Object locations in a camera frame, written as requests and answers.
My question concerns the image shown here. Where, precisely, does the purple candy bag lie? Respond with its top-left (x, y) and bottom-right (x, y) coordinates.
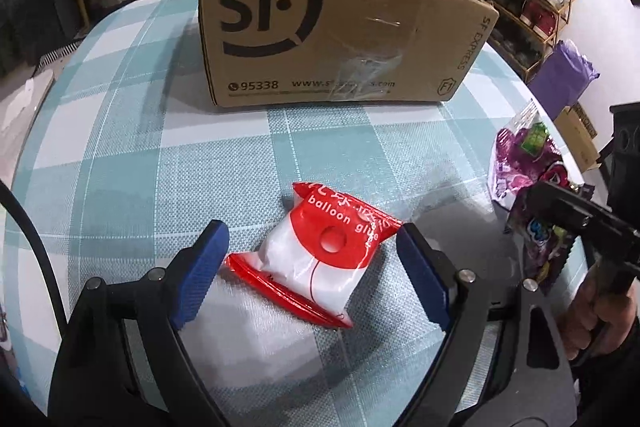
top-left (487, 101), bottom-right (593, 293)

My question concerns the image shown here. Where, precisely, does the red white balloon glue packet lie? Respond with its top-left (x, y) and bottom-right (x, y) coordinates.
top-left (224, 182), bottom-right (401, 329)

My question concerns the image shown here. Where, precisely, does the person right hand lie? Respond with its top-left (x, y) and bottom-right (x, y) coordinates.
top-left (558, 267), bottom-right (638, 361)

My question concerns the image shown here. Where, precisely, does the purple plastic bag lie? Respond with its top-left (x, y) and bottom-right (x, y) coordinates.
top-left (528, 39), bottom-right (600, 120)

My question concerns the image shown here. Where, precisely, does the grey side cabinet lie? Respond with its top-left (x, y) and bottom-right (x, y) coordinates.
top-left (0, 64), bottom-right (54, 185)

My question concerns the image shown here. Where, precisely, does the brown SF cardboard box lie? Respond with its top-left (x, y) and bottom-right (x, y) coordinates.
top-left (198, 0), bottom-right (498, 108)

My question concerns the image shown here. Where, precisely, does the black cable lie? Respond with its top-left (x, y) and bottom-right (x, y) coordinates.
top-left (0, 180), bottom-right (68, 338)

